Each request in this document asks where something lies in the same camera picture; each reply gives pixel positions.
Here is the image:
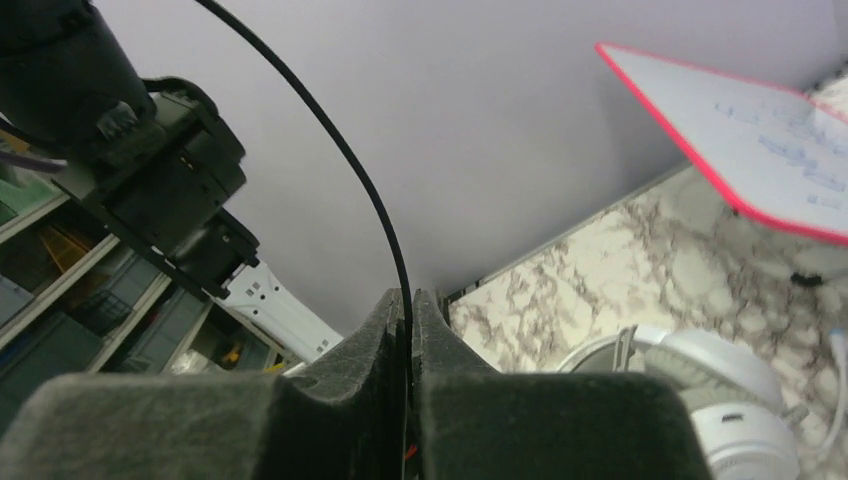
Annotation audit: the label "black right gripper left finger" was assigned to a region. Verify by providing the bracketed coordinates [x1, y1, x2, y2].
[1, 289, 406, 479]

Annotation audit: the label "black wired earbuds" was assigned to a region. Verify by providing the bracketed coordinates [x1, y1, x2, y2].
[192, 0, 415, 399]

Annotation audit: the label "white grey over-ear headphones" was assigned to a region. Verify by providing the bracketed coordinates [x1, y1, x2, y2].
[556, 323, 848, 480]

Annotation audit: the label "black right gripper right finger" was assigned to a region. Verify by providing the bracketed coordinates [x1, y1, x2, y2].
[412, 290, 711, 479]

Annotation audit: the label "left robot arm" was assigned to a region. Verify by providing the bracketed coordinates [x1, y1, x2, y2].
[1, 1, 341, 363]

